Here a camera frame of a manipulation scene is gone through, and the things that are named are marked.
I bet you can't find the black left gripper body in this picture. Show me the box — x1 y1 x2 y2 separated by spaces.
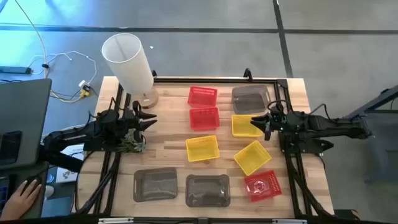
123 100 146 141

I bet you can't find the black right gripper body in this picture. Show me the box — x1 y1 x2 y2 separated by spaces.
264 107 292 142

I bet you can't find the yellow plastic mesh basket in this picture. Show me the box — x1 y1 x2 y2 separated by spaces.
233 139 272 177
185 134 221 163
231 114 265 138

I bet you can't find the grey transparent plastic bin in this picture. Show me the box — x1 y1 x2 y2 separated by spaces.
231 84 272 115
133 167 178 203
185 174 231 208

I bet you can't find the red plastic mesh basket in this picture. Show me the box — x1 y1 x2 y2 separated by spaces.
188 107 221 131
243 169 282 203
187 86 218 108

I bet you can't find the succulent plant in black pot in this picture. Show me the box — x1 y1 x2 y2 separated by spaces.
116 128 147 154

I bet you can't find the white lamp with wooden base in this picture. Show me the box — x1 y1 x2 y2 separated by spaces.
101 32 159 110

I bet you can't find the white paper sheet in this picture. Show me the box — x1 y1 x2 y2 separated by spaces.
55 144 85 184

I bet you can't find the black computer mouse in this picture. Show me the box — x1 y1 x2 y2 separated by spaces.
26 175 43 187

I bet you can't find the black power strip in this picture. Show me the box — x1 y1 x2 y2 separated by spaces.
0 65 32 75

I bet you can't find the person's hand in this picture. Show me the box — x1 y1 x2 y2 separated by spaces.
0 179 43 222

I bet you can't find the black metal table frame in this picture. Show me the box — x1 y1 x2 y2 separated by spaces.
74 74 335 218

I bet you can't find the white bracket strip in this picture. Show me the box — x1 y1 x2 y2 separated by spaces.
271 218 307 224
98 217 135 224

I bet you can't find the black side desk frame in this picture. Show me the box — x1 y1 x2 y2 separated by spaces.
345 84 398 184

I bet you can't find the long beige floor cable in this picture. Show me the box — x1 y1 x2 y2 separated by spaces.
13 0 48 78

